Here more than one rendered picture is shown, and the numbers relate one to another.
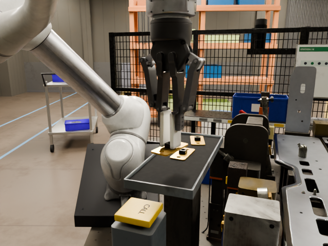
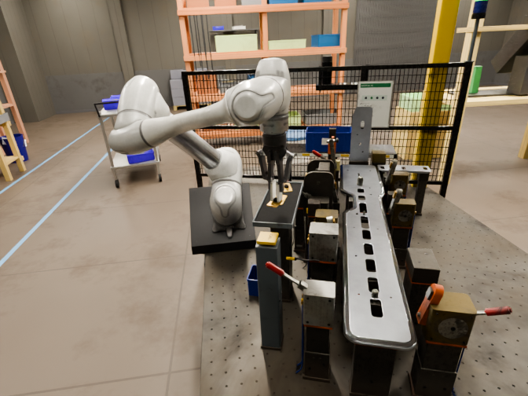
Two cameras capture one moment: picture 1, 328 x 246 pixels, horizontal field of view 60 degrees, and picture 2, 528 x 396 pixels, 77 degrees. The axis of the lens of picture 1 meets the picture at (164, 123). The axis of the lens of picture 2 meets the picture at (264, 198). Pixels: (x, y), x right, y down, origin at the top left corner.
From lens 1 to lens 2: 0.59 m
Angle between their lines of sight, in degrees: 13
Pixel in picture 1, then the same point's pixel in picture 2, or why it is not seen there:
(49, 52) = not seen: hidden behind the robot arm
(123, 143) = (228, 189)
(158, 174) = (269, 216)
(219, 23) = (281, 14)
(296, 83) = (357, 120)
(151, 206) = (273, 235)
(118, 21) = (158, 16)
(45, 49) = not seen: hidden behind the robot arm
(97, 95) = (203, 155)
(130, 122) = (229, 171)
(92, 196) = (202, 231)
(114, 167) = (223, 208)
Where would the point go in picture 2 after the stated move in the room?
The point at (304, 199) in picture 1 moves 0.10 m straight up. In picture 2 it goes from (357, 218) to (359, 197)
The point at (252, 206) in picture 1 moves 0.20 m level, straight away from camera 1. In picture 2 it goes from (324, 228) to (325, 203)
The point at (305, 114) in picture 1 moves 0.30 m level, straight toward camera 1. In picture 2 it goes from (364, 146) to (361, 162)
